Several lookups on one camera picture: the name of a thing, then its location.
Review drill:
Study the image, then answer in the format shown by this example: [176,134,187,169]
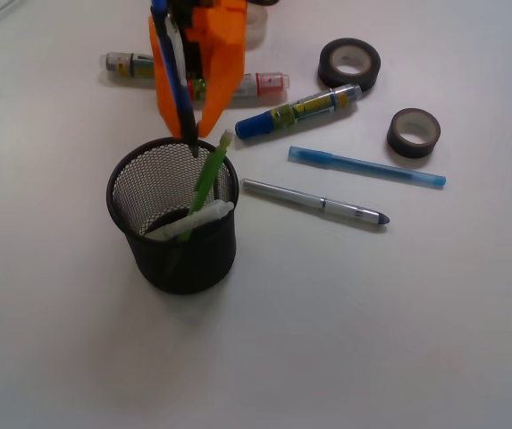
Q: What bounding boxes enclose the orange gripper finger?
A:
[198,42,245,137]
[148,17,181,138]

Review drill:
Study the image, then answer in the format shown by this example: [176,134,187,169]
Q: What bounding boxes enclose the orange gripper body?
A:
[165,0,248,86]

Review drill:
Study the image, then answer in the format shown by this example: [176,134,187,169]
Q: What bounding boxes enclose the blue black ballpoint pen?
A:
[151,1,198,158]

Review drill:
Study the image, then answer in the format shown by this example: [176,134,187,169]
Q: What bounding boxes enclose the green mechanical pencil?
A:
[177,131,238,246]

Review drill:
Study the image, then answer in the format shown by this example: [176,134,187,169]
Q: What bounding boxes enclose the white dotted Pilot pen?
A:
[145,199,235,241]

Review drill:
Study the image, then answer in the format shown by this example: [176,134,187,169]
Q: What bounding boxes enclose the black mesh pen holder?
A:
[106,137,237,295]

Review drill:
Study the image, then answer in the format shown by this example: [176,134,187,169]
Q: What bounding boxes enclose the light blue ballpoint pen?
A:
[288,146,447,188]

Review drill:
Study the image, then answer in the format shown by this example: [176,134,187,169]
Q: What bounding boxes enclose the silver pen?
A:
[242,179,390,226]

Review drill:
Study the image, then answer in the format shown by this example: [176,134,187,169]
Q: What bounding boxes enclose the clear tape roll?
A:
[246,3,268,50]

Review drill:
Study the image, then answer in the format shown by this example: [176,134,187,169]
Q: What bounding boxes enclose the red capped marker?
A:
[188,72,290,101]

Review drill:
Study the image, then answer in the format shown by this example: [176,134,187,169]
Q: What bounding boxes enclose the black capped marker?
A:
[100,52,155,80]

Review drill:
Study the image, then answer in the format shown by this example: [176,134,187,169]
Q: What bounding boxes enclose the large black tape roll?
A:
[317,38,382,91]

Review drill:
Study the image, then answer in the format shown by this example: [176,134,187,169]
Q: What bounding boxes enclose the blue capped marker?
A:
[235,84,363,139]

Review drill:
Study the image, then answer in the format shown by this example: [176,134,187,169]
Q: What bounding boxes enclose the small black tape roll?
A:
[386,108,441,159]

